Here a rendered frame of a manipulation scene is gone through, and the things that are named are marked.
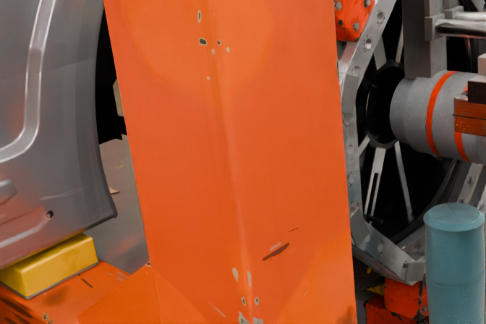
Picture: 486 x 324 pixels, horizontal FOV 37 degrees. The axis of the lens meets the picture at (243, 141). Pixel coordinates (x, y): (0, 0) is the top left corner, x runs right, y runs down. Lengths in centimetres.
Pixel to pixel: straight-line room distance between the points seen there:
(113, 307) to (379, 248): 43
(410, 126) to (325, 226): 47
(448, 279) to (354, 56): 37
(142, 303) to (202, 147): 30
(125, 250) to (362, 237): 179
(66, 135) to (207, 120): 53
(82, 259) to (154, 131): 54
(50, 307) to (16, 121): 28
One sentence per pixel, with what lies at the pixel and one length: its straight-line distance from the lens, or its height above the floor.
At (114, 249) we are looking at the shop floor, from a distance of 283.
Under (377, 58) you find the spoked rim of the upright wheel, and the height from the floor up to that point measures 94.
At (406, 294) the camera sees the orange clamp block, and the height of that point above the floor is 54.
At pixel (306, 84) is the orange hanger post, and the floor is 106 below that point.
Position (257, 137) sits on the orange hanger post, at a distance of 66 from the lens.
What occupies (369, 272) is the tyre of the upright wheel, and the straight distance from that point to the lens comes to 131.
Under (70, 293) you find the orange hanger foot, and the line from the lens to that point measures 118.
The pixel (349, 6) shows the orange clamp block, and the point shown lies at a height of 107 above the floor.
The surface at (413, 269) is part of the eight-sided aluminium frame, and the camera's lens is 125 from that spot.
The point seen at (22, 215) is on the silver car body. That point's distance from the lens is 114.
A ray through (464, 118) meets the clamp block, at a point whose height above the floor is 92.
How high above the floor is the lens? 124
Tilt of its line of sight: 19 degrees down
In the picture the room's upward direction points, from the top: 7 degrees counter-clockwise
